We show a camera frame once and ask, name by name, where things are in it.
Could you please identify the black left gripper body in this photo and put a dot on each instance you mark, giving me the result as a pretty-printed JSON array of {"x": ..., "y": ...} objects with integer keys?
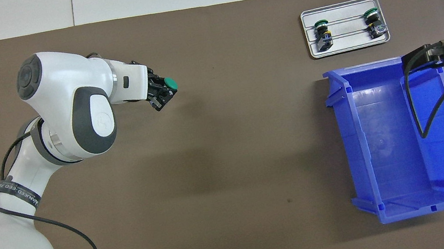
[{"x": 152, "y": 84}]

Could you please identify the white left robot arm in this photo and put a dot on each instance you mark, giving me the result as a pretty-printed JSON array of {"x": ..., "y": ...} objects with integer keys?
[{"x": 60, "y": 89}]

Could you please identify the grey metal tray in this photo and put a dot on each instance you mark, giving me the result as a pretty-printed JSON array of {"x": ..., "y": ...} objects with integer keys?
[{"x": 346, "y": 11}]

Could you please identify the brown paper table mat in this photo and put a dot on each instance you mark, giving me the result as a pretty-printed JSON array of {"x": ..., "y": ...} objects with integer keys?
[{"x": 229, "y": 164}]

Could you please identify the blue plastic storage bin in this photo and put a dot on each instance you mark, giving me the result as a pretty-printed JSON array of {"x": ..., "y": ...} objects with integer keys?
[{"x": 391, "y": 149}]

